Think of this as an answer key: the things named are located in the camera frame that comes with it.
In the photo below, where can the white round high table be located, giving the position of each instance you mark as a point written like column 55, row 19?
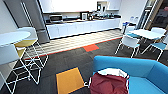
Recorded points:
column 13, row 36

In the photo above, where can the dark red varsity jacket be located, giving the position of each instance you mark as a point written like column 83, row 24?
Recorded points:
column 106, row 85

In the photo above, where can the grey steel fridge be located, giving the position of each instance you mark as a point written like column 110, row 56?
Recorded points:
column 30, row 16

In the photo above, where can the black coffee machine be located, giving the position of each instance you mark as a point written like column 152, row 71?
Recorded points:
column 84, row 15

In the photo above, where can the white kitchen counter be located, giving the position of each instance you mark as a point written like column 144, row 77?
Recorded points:
column 83, row 27

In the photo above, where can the dark microwave oven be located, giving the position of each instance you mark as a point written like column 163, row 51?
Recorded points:
column 56, row 19

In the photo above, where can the white wall cabinet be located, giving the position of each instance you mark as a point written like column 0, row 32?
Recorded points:
column 73, row 5

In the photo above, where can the yellow seat bar stool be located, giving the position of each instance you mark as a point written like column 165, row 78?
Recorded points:
column 26, row 43

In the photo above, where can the long blue sofa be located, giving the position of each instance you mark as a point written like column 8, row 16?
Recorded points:
column 143, row 66

